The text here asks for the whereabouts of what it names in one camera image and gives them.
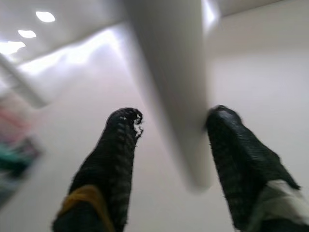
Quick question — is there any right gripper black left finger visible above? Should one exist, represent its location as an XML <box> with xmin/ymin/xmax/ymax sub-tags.
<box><xmin>52</xmin><ymin>107</ymin><xmax>144</xmax><ymax>232</ymax></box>

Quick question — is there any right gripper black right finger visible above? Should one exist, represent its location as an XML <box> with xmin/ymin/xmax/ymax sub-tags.
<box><xmin>205</xmin><ymin>105</ymin><xmax>301</xmax><ymax>232</ymax></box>

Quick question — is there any white plastic table leg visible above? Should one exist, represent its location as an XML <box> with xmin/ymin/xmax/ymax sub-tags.
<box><xmin>124</xmin><ymin>0</ymin><xmax>214</xmax><ymax>194</ymax></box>
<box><xmin>0</xmin><ymin>54</ymin><xmax>48</xmax><ymax>109</ymax></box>

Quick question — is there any tan rubber band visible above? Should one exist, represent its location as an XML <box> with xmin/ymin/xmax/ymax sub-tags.
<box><xmin>57</xmin><ymin>185</ymin><xmax>114</xmax><ymax>232</ymax></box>

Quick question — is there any green pot lid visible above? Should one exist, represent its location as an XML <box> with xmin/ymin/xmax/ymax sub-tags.
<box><xmin>0</xmin><ymin>141</ymin><xmax>34</xmax><ymax>171</ymax></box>

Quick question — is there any pink box red lid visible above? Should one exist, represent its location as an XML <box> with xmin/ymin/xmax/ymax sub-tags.
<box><xmin>0</xmin><ymin>96</ymin><xmax>32</xmax><ymax>138</ymax></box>

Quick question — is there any round ceiling light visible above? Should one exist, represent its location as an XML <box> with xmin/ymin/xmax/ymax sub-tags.
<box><xmin>0</xmin><ymin>41</ymin><xmax>26</xmax><ymax>55</ymax></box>
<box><xmin>35</xmin><ymin>11</ymin><xmax>56</xmax><ymax>23</ymax></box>
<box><xmin>17</xmin><ymin>29</ymin><xmax>37</xmax><ymax>39</ymax></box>

